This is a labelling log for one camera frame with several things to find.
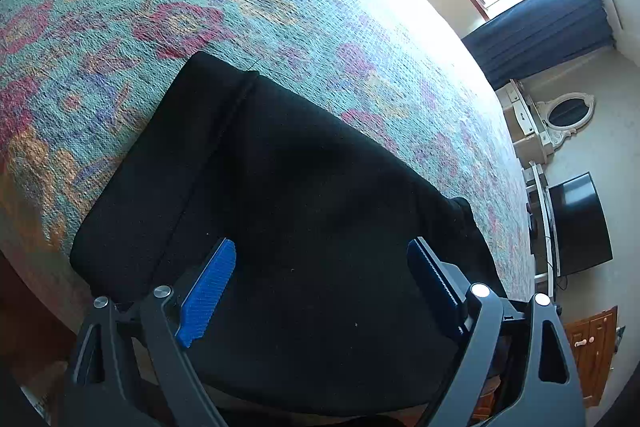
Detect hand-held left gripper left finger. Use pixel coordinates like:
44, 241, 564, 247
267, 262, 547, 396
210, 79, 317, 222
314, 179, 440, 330
64, 237, 237, 427

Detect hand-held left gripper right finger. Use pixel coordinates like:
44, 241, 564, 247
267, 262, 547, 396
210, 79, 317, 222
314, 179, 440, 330
406, 238, 587, 427

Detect black pants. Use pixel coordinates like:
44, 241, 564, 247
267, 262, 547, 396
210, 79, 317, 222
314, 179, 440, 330
69, 51, 509, 418

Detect white television stand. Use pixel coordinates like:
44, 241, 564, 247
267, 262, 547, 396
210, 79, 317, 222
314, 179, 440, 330
522, 161, 561, 308

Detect black flat television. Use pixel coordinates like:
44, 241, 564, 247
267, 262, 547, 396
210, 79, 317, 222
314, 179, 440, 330
548, 172, 614, 278

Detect wooden cabinet door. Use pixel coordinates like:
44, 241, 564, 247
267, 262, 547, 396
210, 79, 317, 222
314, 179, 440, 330
564, 305, 620, 409

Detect cream dresser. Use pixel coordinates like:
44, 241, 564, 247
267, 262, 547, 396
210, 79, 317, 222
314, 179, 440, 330
496, 79, 556, 166

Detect white oval mirror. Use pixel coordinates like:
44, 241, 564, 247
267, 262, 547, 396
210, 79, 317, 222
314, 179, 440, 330
534, 92, 596, 152

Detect dark blue curtain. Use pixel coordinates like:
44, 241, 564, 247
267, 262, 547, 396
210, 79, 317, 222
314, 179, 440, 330
461, 0, 615, 90

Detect floral woven bedspread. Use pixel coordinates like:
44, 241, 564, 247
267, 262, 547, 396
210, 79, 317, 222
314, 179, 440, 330
0, 0, 535, 338

